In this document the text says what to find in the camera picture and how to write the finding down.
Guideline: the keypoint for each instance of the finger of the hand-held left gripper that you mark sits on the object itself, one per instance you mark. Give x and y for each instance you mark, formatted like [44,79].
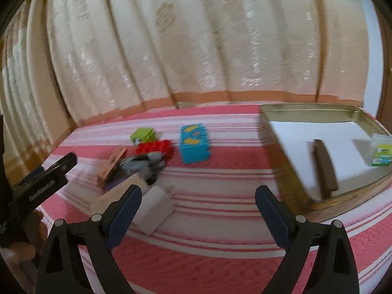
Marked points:
[52,169]

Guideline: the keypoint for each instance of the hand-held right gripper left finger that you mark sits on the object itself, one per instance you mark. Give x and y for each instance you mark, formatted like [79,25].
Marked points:
[122,220]

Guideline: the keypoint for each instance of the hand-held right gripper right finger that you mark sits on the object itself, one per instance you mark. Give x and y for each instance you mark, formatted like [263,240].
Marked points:
[275,220]

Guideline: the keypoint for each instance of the grey lace cloth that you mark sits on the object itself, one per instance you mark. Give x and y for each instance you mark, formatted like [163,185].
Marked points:
[142,165]

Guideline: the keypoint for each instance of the blue toy building block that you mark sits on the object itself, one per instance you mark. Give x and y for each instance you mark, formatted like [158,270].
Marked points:
[194,147]

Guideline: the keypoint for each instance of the person's left hand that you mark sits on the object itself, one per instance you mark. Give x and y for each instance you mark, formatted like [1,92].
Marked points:
[17,251]

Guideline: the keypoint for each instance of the white cardboard box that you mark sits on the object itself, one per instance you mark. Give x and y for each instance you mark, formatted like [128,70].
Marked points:
[156,205]

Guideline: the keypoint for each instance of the brown wooden block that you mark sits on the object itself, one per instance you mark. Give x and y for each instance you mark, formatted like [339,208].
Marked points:
[111,168]

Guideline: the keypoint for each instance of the pink white striped bedspread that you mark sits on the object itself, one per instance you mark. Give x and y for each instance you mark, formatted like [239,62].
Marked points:
[214,196]

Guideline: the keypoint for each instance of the brown oblong bar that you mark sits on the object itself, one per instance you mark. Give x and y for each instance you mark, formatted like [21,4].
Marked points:
[326,168]

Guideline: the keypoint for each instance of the red toy block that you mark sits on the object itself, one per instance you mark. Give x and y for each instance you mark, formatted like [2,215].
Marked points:
[153,148]

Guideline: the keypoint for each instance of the white paper tin lining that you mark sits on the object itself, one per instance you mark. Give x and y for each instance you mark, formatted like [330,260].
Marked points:
[294,141]

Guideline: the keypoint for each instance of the green toy block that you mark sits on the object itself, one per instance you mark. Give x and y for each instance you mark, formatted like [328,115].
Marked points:
[142,134]

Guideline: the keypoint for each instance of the green white small packet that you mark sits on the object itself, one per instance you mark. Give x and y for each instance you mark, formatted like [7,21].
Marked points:
[381,150]

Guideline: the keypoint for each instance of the cream floral lace curtain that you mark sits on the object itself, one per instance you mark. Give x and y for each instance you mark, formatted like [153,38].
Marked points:
[183,36]

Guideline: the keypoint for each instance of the brown wooden door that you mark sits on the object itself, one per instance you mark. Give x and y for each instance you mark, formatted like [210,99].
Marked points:
[386,67]

